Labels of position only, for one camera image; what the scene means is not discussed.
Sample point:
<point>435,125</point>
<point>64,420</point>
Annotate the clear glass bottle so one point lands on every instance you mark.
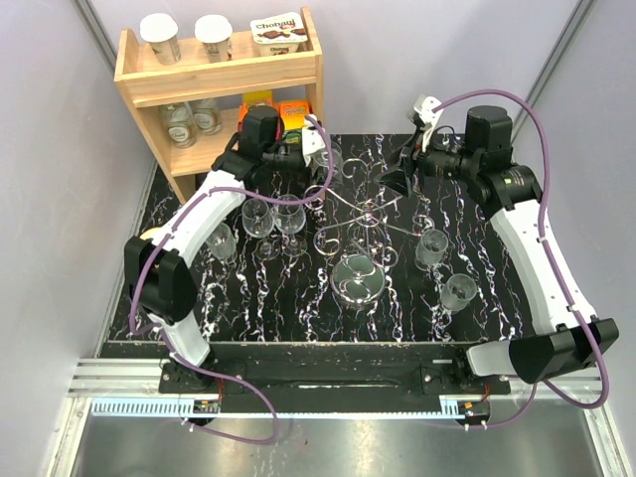
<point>207,116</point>
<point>178,124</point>

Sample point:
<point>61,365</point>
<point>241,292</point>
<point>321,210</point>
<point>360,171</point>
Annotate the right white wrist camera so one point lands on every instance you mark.
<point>427,111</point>

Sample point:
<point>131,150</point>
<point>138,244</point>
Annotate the chrome wine glass rack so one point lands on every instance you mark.
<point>360,244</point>

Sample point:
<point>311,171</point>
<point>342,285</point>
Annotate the left clear glass bottle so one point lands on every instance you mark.
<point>178,124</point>

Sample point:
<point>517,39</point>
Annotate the clear stemmed wine glass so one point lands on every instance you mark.
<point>290,220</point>
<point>258,223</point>

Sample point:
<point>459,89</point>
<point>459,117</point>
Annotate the green Scrub Daddy box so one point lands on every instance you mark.
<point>293,114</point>

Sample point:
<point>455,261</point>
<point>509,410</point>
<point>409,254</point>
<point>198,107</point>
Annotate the clear stemmed wine glass right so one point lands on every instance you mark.
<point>290,220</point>

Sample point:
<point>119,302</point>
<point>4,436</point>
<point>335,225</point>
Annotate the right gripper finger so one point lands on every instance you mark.
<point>396,157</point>
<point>397,180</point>

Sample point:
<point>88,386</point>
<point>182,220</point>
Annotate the left white lidded cup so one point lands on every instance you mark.
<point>160,31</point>

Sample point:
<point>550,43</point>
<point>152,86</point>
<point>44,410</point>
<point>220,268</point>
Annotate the pink sponge box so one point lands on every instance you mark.
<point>254,98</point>

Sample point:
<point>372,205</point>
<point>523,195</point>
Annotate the wooden two-tier shelf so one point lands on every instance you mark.
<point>145,85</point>

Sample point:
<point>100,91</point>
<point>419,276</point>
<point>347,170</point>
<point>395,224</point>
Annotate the Chobani yogurt tub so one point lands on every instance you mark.
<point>279,35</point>

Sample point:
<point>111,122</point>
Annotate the white lidded cup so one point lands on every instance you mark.
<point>214,33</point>
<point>160,31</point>

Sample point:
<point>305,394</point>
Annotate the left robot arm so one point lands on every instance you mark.
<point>157,270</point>

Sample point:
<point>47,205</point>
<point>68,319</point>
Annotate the clear stemmed wine glass left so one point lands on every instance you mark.
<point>258,223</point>

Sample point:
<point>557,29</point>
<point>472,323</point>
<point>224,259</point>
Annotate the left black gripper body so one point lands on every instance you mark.
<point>311,181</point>

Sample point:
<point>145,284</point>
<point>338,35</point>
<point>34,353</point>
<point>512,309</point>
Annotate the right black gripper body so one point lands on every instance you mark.
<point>418,158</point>

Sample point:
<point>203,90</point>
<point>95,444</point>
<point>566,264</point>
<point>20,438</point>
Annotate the round yellow wooden coaster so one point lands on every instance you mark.
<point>150,233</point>

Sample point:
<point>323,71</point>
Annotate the right white lidded cup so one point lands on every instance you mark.
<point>214,33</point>

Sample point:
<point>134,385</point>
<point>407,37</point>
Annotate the right clear glass bottle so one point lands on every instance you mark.
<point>207,116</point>

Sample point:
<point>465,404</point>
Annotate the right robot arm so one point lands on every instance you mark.
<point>569,336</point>

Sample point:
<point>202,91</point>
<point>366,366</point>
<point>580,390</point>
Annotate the ribbed goblet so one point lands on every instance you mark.
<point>457,292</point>
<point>335,161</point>
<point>430,249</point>
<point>222,244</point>

